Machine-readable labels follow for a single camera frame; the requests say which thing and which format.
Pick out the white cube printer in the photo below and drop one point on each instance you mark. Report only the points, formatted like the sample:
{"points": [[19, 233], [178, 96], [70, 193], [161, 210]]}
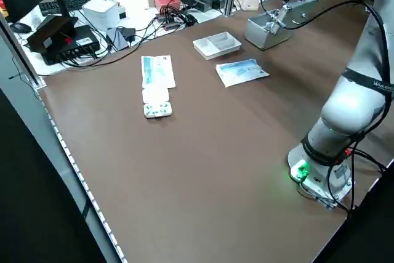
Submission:
{"points": [[101, 12]]}

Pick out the dark brown box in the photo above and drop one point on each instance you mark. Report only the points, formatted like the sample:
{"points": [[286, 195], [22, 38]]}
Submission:
{"points": [[49, 35]]}

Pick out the open white plastic pill box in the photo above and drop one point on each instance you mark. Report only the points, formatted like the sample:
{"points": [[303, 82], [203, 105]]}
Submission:
{"points": [[156, 104]]}

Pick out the red open box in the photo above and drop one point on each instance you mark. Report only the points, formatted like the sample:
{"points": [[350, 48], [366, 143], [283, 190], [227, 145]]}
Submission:
{"points": [[167, 3]]}

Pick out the black keyboard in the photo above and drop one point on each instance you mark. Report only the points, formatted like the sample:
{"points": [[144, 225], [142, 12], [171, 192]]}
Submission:
{"points": [[80, 2]]}

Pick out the aluminium first-aid case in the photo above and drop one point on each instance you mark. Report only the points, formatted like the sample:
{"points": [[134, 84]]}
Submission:
{"points": [[267, 39]]}

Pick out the black computer mouse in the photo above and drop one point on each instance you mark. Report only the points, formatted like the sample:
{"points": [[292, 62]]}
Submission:
{"points": [[21, 27]]}

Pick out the white plastic partition tray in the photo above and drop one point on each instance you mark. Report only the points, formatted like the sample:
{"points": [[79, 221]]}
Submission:
{"points": [[217, 44]]}

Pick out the aluminium table edge rail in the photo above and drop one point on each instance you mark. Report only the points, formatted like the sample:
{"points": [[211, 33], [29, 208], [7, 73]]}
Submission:
{"points": [[61, 139]]}

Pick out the long white teal pouch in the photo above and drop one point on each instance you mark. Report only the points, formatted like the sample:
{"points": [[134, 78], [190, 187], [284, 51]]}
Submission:
{"points": [[158, 70]]}

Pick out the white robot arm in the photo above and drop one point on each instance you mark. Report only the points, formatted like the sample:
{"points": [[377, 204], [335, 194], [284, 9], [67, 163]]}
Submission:
{"points": [[344, 106]]}

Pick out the black power adapter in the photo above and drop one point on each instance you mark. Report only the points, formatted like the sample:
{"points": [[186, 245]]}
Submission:
{"points": [[128, 34]]}

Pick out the grey usb hub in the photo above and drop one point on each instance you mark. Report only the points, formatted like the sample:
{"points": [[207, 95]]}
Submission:
{"points": [[167, 22]]}

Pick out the black network switch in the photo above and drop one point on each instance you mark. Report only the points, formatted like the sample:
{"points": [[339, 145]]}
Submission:
{"points": [[77, 44]]}

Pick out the large flat blue white packet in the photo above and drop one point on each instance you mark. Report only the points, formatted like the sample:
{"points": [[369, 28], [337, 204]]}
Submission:
{"points": [[241, 72]]}

